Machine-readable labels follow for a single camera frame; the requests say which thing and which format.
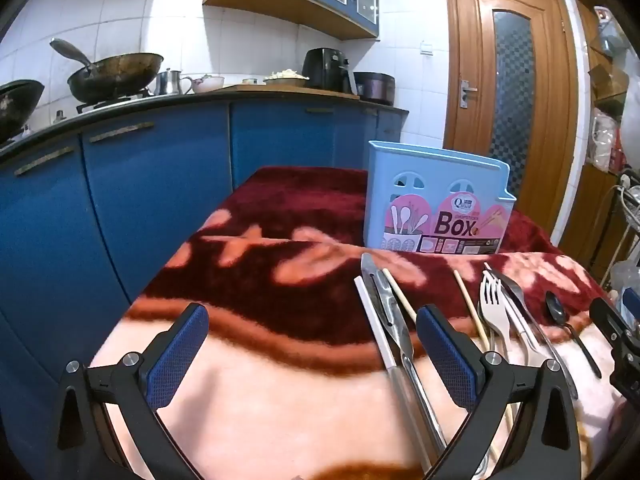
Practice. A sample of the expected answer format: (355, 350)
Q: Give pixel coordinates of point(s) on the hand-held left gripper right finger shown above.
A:
(445, 355)

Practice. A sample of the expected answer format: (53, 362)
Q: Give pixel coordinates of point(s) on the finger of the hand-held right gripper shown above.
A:
(627, 370)
(607, 317)

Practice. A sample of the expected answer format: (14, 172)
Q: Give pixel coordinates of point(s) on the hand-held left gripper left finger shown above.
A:
(177, 355)

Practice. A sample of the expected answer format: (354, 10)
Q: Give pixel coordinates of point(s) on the dark metal spoon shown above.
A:
(556, 307)

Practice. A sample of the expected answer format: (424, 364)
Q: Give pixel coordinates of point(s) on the wooden chopstick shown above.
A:
(467, 300)
(397, 292)

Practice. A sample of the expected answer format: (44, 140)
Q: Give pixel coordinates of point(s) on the metal kitchen tongs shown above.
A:
(387, 300)

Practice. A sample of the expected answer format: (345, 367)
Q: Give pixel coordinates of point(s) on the long white plastic stick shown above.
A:
(372, 320)

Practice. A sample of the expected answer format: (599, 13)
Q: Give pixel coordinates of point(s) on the light blue utensil box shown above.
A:
(400, 200)

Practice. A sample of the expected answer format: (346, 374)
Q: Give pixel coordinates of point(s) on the white plastic utensil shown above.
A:
(525, 337)

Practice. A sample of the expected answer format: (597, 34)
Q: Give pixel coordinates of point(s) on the wooden shelf unit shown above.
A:
(590, 200)

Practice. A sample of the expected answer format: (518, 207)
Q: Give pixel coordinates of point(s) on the red floral blanket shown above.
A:
(280, 270)

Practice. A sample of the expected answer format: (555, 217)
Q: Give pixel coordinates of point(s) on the blue lower kitchen cabinets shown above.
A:
(150, 195)

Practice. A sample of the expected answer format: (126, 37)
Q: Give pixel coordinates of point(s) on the gas stove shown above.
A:
(107, 102)

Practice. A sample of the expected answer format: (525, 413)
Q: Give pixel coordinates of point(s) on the steel kettle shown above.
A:
(167, 82)

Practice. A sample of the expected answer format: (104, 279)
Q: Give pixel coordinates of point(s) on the white bowl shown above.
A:
(209, 83)

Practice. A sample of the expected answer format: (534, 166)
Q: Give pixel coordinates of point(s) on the dark rice cooker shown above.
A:
(375, 87)

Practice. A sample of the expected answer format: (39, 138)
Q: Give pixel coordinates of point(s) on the large black wok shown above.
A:
(117, 77)

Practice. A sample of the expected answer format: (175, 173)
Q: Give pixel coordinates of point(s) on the bowl of food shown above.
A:
(285, 78)

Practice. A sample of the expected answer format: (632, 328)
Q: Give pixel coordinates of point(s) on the small black wok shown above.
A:
(17, 105)

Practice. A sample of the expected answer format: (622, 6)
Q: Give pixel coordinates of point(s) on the wooden door with glass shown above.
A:
(465, 50)

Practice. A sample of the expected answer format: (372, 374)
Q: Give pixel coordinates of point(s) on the black air fryer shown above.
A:
(325, 70)

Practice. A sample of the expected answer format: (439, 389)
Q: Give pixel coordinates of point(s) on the wall switch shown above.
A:
(426, 49)

